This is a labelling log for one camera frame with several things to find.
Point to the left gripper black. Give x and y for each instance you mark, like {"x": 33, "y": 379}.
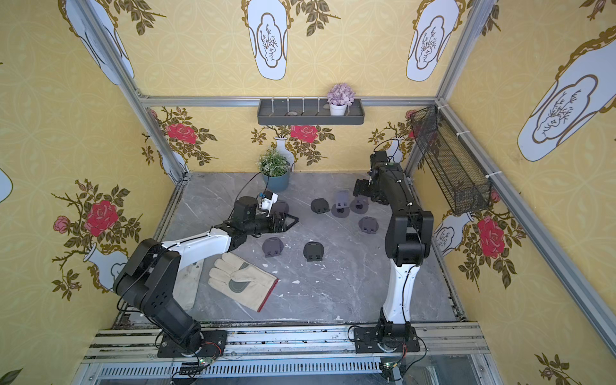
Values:
{"x": 279, "y": 223}

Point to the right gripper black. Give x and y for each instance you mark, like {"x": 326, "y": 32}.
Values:
{"x": 365, "y": 188}

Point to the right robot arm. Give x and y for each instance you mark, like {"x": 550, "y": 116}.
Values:
{"x": 407, "y": 242}

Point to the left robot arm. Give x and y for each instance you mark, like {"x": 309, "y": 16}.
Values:
{"x": 148, "y": 279}

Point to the dark phone stand front-centre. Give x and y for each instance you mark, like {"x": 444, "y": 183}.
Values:
{"x": 313, "y": 251}

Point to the dark phone stand back-centre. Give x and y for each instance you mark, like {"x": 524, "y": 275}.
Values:
{"x": 320, "y": 206}

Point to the green plant blue pot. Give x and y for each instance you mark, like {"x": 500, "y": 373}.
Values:
{"x": 276, "y": 170}

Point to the beige work glove right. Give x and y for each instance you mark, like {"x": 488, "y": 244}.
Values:
{"x": 241, "y": 281}

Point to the purple flower white pot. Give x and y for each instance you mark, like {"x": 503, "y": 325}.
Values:
{"x": 340, "y": 97}

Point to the black wire mesh basket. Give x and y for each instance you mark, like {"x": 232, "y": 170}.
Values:
{"x": 456, "y": 171}

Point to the grey wall shelf tray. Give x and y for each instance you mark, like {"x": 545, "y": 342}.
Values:
{"x": 306, "y": 111}

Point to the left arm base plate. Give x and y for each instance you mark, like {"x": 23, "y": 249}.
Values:
{"x": 205, "y": 344}

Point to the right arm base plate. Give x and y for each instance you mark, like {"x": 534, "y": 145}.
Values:
{"x": 385, "y": 339}

